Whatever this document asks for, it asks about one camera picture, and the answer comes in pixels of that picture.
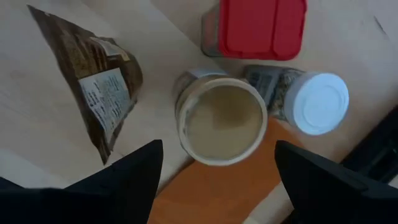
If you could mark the white-lid bagel seasoning jar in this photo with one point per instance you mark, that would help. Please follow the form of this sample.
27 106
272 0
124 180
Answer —
317 102

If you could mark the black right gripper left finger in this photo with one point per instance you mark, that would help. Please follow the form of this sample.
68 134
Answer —
93 202

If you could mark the red-lid square spice jar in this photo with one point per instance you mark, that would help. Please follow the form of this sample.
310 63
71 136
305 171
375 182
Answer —
261 28

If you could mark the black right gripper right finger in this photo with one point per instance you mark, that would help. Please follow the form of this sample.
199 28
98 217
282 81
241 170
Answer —
326 193

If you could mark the tan-lid glass jar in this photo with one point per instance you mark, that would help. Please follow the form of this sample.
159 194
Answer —
224 121

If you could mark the orange folded cloth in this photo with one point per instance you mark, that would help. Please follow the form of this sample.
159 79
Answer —
211 193

